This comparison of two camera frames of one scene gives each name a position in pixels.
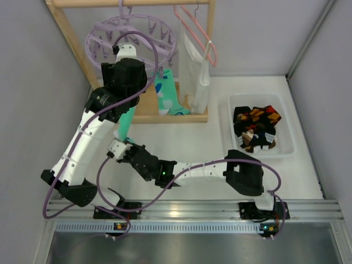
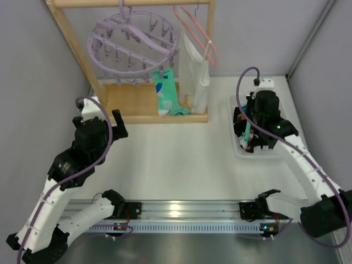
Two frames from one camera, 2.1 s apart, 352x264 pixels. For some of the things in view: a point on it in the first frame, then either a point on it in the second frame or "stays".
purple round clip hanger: x=155 y=43 stays
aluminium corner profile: x=329 y=4 stays
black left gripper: x=107 y=72 to x=110 y=131
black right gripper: x=131 y=153 to x=254 y=136
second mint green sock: x=166 y=93 stays
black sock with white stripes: x=241 y=121 stays
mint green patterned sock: x=124 y=125 to x=247 y=132
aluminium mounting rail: x=254 y=210 stays
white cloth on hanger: x=193 y=75 stays
